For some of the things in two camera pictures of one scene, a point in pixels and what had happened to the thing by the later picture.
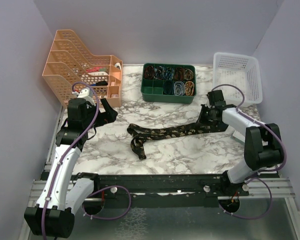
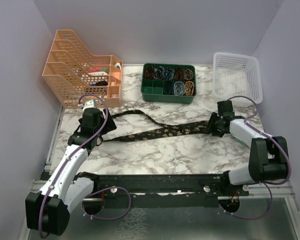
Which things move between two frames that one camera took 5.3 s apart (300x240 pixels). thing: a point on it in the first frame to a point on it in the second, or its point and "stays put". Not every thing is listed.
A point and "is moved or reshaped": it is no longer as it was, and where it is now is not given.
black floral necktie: (143, 132) is moved or reshaped
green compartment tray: (168, 83) stays put
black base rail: (195, 190) stays put
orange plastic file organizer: (72, 66) stays put
